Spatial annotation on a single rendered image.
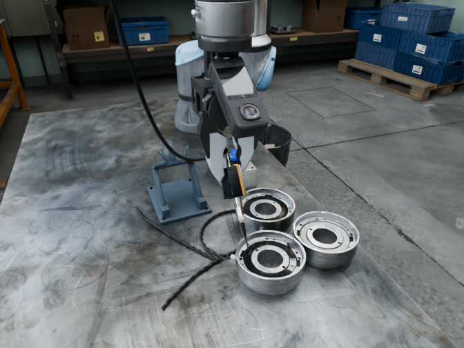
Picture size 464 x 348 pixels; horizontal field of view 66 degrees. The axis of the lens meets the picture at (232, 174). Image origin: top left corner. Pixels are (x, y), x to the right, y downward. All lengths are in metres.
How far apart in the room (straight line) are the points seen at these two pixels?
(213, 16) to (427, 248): 1.75
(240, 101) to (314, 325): 0.31
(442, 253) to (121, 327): 1.71
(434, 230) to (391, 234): 0.24
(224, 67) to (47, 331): 0.41
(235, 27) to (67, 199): 0.51
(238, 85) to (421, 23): 3.87
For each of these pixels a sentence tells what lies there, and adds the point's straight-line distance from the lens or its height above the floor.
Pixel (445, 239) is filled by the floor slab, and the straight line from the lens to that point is 2.14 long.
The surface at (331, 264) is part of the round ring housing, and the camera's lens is 0.59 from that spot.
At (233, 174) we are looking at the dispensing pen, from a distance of 0.53.
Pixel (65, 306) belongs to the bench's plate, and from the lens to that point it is 0.58.
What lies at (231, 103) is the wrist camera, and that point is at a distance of 0.44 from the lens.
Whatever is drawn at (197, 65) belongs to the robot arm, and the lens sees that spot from 0.96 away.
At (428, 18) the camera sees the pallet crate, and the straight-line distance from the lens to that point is 4.24.
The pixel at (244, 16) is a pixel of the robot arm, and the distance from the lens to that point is 0.47.
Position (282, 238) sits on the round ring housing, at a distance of 0.59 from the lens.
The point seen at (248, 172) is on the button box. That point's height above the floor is 0.84.
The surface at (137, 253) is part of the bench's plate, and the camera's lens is 0.63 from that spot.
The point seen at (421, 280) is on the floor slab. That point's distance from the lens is 1.85.
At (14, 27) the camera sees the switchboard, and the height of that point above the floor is 0.64.
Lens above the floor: 1.22
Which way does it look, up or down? 31 degrees down
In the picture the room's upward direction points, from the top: straight up
